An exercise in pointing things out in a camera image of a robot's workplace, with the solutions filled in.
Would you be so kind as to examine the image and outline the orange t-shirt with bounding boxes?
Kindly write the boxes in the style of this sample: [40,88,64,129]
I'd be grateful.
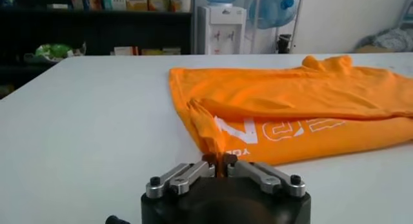
[168,54,413,178]

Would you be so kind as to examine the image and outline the white water dispenser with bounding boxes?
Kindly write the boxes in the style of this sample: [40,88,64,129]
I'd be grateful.
[197,5,248,55]

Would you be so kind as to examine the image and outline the red white medicine box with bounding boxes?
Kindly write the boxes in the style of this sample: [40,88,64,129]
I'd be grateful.
[113,46,139,56]

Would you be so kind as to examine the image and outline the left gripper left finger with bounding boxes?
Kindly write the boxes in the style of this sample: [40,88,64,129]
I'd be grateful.
[145,152,217,199]

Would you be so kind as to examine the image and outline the black shelf unit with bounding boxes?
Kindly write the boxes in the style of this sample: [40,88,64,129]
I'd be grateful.
[0,0,195,100]

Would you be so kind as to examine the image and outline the black folded tripod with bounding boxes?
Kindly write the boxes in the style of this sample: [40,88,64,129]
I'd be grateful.
[276,34,292,54]

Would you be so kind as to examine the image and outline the white teal medicine box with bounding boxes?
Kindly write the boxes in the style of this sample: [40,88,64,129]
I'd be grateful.
[103,0,127,12]

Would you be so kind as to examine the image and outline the white metal jug rack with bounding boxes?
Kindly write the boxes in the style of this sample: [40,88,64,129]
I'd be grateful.
[245,0,307,54]

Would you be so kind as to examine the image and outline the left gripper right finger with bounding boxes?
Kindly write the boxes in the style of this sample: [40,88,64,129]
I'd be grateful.
[222,152,307,199]

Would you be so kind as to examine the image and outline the grey clothes pile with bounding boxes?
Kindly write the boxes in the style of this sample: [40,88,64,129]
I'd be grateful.
[356,27,413,53]

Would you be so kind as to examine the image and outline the orange white medicine box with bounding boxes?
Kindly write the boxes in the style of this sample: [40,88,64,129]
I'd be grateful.
[84,0,109,12]

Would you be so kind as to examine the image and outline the open brown cardboard box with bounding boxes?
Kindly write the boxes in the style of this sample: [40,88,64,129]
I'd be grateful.
[354,45,397,54]

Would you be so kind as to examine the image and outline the bowl with green vegetables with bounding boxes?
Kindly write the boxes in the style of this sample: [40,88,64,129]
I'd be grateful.
[24,43,87,63]

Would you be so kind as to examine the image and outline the white green medicine box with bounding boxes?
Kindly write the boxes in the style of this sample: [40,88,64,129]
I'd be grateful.
[162,46,182,56]

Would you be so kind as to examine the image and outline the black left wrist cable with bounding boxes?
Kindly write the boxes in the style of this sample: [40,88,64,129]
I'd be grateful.
[105,214,130,224]

